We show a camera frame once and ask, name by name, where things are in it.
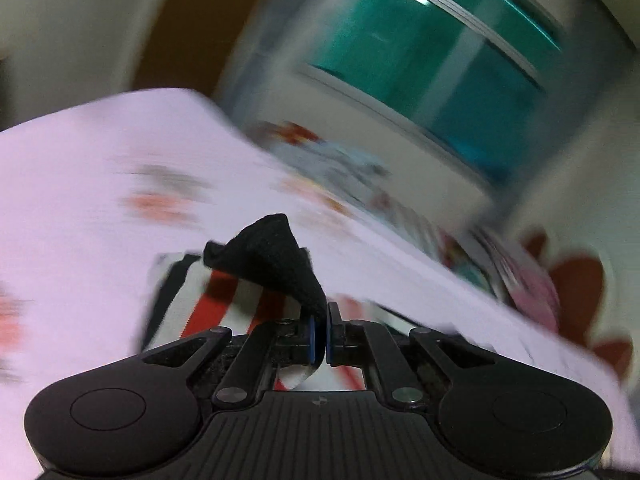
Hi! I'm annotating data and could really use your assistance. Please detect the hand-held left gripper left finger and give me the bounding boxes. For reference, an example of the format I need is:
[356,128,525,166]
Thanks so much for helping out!
[141,316,321,408]

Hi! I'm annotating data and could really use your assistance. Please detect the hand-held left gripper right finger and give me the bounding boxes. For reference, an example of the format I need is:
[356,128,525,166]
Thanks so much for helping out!
[325,301,490,410]

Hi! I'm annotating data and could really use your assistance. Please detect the black white red striped sweater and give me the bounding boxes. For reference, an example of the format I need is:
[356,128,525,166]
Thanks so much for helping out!
[142,214,401,392]

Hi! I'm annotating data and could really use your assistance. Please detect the grey striped cloth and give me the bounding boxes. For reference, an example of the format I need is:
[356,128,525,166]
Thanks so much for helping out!
[385,205,451,261]

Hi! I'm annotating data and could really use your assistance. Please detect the multicoloured patterned cloth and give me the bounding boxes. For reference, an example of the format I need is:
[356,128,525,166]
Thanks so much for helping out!
[445,240,496,293]

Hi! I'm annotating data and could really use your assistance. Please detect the light blue printed cloth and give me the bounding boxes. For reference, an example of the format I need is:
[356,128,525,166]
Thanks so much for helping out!
[260,120,393,211]

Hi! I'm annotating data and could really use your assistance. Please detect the red and cream headboard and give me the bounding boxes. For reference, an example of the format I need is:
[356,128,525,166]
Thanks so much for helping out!
[515,210,640,386]

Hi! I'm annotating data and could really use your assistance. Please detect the white floral bed sheet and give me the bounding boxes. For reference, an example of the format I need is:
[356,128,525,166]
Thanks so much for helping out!
[0,87,640,480]

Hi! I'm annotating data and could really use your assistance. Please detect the teal glass window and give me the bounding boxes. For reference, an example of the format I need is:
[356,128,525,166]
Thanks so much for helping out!
[295,0,571,186]

